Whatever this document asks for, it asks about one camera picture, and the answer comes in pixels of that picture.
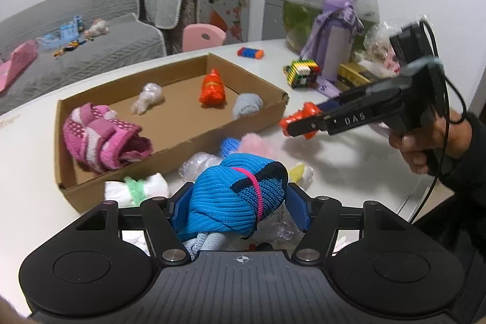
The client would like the orange plastic bag bundle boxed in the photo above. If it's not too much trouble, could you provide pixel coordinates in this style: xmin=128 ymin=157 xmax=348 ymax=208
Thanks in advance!
xmin=199 ymin=69 xmax=228 ymax=108
xmin=279 ymin=102 xmax=323 ymax=140

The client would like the blue knit sock bundle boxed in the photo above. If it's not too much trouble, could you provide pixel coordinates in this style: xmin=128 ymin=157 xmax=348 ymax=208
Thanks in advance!
xmin=175 ymin=153 xmax=289 ymax=260

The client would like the pink striped sock bundle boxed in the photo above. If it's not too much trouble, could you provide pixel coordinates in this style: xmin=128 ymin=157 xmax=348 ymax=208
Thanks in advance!
xmin=63 ymin=103 xmax=153 ymax=173

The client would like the glass fish tank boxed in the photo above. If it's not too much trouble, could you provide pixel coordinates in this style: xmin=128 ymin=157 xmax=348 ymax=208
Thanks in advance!
xmin=282 ymin=0 xmax=380 ymax=55

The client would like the pink fluffy sock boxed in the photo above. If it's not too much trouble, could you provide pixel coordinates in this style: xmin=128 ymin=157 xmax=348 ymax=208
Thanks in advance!
xmin=238 ymin=132 xmax=282 ymax=161

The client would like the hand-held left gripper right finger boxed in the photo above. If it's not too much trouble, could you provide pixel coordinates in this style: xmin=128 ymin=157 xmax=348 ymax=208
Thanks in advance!
xmin=286 ymin=183 xmax=412 ymax=266

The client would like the purple water bottle with strap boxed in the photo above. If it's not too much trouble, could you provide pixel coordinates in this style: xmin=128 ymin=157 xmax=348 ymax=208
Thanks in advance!
xmin=300 ymin=0 xmax=365 ymax=97

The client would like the pink plastic chair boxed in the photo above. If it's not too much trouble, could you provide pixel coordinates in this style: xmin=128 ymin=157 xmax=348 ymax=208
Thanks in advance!
xmin=182 ymin=23 xmax=227 ymax=52

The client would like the yellow black tissue pack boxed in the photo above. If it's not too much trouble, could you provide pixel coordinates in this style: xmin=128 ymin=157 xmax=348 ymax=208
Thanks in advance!
xmin=336 ymin=62 xmax=380 ymax=93

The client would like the yellow white toy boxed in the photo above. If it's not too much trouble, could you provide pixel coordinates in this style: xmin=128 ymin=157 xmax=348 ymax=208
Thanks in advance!
xmin=286 ymin=162 xmax=315 ymax=190

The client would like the blue toy castle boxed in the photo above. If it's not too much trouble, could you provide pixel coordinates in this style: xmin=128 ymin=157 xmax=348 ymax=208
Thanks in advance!
xmin=60 ymin=16 xmax=85 ymax=41

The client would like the person's right hand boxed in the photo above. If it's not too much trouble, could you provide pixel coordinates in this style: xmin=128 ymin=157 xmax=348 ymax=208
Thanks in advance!
xmin=387 ymin=109 xmax=472 ymax=175

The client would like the pink book on sofa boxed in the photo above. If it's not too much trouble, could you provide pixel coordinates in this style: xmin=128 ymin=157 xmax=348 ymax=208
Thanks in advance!
xmin=0 ymin=40 xmax=39 ymax=93

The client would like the blue and white sock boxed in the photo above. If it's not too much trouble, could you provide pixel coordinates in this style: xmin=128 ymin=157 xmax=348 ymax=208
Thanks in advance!
xmin=220 ymin=137 xmax=241 ymax=158

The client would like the clear snack bag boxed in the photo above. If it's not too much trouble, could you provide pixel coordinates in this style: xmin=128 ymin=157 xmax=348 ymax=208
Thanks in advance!
xmin=362 ymin=22 xmax=403 ymax=78

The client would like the person's right forearm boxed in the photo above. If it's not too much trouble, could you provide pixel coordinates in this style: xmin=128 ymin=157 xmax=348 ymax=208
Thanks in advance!
xmin=412 ymin=111 xmax=486 ymax=271

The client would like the small plush toy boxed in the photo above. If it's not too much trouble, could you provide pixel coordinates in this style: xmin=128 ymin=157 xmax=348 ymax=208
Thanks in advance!
xmin=84 ymin=18 xmax=110 ymax=41

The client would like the blue orange block bar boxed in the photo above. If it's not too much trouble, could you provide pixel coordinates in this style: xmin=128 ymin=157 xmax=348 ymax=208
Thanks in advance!
xmin=236 ymin=47 xmax=264 ymax=59

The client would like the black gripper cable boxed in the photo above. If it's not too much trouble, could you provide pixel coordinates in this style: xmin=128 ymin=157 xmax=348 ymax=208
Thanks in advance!
xmin=408 ymin=16 xmax=468 ymax=224

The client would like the multicolour building block cube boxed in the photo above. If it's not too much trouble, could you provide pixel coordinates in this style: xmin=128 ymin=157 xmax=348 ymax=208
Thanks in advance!
xmin=284 ymin=58 xmax=321 ymax=89

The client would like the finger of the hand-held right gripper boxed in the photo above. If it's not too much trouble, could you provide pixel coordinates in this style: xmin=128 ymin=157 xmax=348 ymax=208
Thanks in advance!
xmin=283 ymin=111 xmax=335 ymax=138
xmin=316 ymin=83 xmax=381 ymax=114

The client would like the white desktop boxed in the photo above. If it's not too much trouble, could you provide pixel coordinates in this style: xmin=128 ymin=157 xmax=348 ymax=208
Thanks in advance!
xmin=0 ymin=39 xmax=456 ymax=309

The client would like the grey sock bundle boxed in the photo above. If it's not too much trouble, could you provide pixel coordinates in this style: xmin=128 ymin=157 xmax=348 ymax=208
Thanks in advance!
xmin=232 ymin=93 xmax=264 ymax=120

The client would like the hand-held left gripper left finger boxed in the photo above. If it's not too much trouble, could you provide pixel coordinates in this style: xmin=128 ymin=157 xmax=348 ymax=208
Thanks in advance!
xmin=76 ymin=182 xmax=196 ymax=266

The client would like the clear plastic toy bag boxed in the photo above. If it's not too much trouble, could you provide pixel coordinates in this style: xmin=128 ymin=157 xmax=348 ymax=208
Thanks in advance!
xmin=36 ymin=35 xmax=63 ymax=49

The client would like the clear plastic bag bundle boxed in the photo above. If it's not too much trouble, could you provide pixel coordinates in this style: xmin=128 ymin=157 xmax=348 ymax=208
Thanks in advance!
xmin=130 ymin=82 xmax=164 ymax=116
xmin=178 ymin=152 xmax=223 ymax=182

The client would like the cardboard box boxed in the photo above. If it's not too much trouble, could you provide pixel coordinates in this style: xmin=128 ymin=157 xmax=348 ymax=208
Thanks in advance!
xmin=55 ymin=53 xmax=290 ymax=214

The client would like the grey sofa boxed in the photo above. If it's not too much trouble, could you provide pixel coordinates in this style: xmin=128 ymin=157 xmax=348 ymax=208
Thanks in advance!
xmin=0 ymin=0 xmax=202 ymax=116

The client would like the white sock green band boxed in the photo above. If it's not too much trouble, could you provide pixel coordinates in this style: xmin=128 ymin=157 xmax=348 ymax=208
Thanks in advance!
xmin=104 ymin=174 xmax=170 ymax=205

